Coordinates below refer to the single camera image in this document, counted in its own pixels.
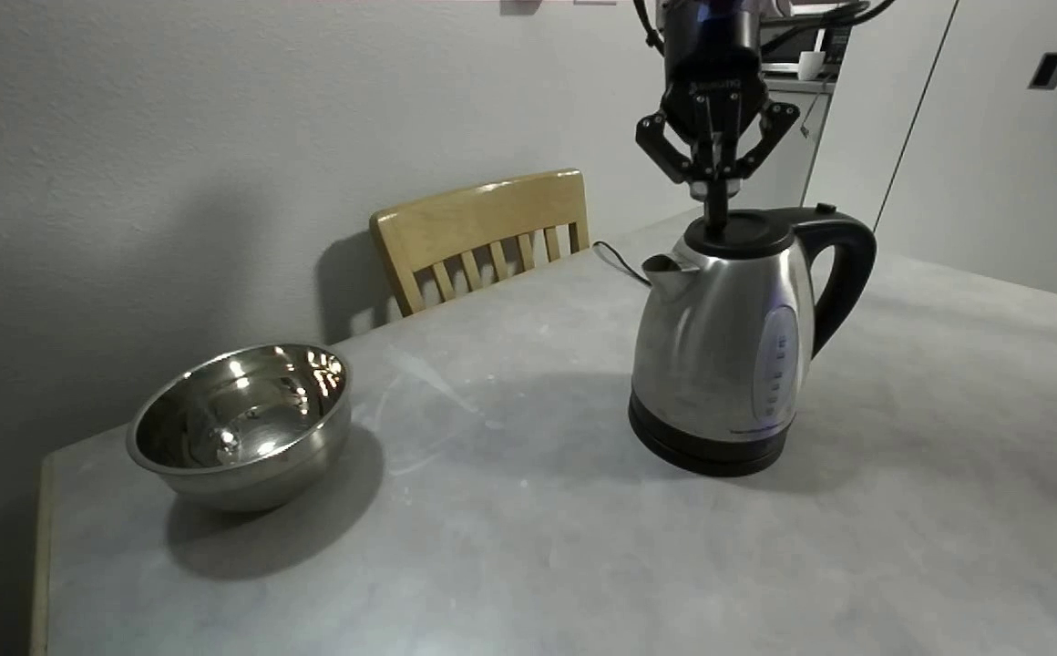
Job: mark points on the dark wall switch plate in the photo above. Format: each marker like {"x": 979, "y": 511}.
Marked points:
{"x": 1050, "y": 72}

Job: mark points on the silver microwave oven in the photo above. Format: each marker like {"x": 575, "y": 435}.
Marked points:
{"x": 807, "y": 41}

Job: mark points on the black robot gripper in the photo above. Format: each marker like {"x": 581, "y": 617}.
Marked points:
{"x": 712, "y": 41}

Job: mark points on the black kettle power base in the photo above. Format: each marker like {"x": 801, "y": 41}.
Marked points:
{"x": 705, "y": 457}

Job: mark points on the wooden chair backrest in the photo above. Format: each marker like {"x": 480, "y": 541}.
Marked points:
{"x": 480, "y": 222}

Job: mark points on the stainless steel mixing bowl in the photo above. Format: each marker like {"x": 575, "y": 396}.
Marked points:
{"x": 241, "y": 423}

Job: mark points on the stainless steel electric kettle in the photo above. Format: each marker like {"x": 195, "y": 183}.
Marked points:
{"x": 723, "y": 339}

